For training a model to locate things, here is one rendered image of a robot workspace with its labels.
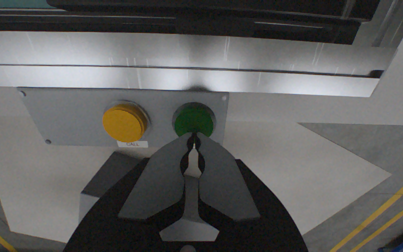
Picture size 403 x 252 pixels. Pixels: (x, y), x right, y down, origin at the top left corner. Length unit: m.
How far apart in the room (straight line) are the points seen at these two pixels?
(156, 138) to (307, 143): 0.30
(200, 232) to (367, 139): 1.98
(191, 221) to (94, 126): 0.21
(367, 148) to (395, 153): 0.39
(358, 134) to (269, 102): 1.77
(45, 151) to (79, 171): 0.08
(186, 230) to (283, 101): 0.29
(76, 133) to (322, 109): 0.38
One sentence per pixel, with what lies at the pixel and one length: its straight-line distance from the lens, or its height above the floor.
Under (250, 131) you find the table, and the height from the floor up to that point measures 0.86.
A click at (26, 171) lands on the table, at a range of 0.52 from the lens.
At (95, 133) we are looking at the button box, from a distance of 0.19.
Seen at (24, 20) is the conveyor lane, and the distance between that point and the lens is 0.29.
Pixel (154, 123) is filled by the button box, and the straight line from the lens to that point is 0.16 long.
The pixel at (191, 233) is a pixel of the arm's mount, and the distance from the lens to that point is 0.34.
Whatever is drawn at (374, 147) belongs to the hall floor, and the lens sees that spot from 2.29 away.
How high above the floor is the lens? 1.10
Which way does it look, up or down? 62 degrees down
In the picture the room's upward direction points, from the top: 177 degrees clockwise
